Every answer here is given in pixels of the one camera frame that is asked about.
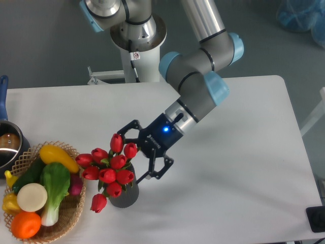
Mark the yellow bell pepper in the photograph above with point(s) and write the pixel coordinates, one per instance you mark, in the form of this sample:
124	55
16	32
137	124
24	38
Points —
10	205

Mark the blue handled saucepan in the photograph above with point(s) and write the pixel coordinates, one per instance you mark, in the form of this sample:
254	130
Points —
13	142

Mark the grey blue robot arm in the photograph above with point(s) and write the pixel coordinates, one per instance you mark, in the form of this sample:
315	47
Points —
194	77

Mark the woven wicker basket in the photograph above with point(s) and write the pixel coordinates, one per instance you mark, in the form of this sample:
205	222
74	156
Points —
70	208

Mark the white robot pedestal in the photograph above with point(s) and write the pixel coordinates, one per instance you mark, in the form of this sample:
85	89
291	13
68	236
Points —
139	47

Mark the yellow squash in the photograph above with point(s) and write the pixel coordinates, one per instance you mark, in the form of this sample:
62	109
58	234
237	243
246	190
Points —
55	154

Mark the yellow banana tip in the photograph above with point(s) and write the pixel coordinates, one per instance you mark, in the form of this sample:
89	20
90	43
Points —
10	179

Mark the blue plastic bag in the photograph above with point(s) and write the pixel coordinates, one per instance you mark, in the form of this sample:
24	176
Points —
303	16

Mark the black device at edge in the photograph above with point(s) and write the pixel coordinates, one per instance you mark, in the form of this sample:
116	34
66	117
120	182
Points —
315	217

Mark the green cucumber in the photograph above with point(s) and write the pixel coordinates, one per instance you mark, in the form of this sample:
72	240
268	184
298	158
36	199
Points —
31	175

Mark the orange fruit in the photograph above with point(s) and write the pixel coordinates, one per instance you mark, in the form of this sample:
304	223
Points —
25	225

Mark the white frame at right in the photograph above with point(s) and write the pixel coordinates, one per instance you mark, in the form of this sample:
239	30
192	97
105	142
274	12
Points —
315	115

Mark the red tulip bouquet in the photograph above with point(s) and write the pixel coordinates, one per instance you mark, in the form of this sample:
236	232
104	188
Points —
109	168

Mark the green bok choy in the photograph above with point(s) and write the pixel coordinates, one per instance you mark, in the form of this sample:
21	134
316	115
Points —
55	178

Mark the dark grey ribbed vase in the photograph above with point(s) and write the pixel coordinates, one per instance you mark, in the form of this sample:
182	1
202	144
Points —
129	196

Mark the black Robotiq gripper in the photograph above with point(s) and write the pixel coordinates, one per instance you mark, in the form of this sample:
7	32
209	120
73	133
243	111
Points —
161	137

